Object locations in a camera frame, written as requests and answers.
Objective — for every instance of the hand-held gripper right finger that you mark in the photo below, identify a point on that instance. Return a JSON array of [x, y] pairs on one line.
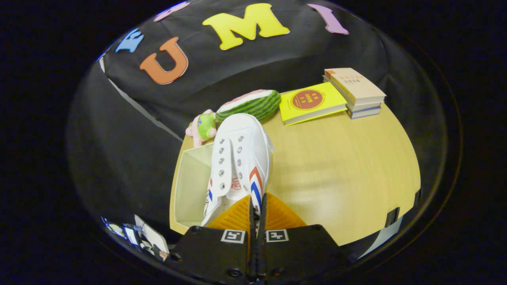
[[301, 253]]

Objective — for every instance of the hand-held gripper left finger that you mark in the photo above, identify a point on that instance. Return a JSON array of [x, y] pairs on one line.
[[214, 253]]

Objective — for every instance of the pale green storage box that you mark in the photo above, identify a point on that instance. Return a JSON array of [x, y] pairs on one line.
[[192, 186]]

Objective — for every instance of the white striped canvas shoe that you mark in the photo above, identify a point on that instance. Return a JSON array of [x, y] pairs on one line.
[[241, 150]]

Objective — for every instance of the white card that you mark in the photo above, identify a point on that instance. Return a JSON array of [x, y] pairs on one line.
[[154, 236]]

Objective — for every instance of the blue white small objects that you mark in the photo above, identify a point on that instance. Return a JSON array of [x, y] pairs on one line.
[[128, 233]]

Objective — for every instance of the black table clamp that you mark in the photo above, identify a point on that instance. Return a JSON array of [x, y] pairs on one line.
[[392, 217], [417, 197]]

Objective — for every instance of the green pink plush toy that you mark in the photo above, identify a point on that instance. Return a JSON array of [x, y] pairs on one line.
[[206, 126]]

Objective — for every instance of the black backdrop cloth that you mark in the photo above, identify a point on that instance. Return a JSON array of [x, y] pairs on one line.
[[119, 150]]

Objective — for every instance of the yellow book red circle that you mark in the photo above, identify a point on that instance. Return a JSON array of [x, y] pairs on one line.
[[317, 111]]

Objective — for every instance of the grey blue book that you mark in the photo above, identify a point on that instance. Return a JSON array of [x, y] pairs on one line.
[[364, 114]]

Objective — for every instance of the watermelon slice plush toy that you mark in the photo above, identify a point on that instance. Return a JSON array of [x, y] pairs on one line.
[[257, 106]]

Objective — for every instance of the white paperback book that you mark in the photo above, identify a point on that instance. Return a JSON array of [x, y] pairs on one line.
[[364, 107]]

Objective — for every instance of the beige paperback book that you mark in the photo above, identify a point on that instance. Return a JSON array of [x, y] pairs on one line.
[[356, 85]]

